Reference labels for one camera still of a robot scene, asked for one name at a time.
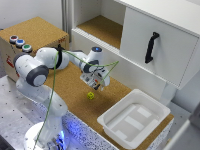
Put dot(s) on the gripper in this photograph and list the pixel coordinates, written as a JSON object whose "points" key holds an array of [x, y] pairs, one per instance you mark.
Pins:
{"points": [[94, 78]]}

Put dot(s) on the blue button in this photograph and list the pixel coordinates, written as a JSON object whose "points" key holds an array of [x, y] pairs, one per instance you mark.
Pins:
{"points": [[20, 42]]}

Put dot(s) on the white cabinet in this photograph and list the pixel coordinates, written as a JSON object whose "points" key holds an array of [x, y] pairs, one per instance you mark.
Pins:
{"points": [[110, 30]]}

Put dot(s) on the white sliding door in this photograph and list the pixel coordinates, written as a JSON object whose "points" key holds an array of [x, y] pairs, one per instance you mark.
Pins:
{"points": [[166, 50]]}

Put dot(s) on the yellow block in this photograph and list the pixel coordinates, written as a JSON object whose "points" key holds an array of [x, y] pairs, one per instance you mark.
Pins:
{"points": [[90, 96]]}

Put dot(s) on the green button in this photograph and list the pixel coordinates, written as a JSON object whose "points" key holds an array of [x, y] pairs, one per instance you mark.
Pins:
{"points": [[26, 48]]}

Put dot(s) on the white plastic box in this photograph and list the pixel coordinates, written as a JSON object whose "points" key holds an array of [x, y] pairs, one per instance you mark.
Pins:
{"points": [[133, 118]]}

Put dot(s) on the red button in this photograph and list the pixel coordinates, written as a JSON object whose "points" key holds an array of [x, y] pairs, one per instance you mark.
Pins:
{"points": [[14, 39]]}

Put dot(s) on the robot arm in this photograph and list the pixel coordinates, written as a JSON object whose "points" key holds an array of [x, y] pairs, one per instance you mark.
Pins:
{"points": [[33, 71]]}

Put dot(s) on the wooden drawer box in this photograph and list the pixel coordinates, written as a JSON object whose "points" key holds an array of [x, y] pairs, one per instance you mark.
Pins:
{"points": [[33, 33]]}

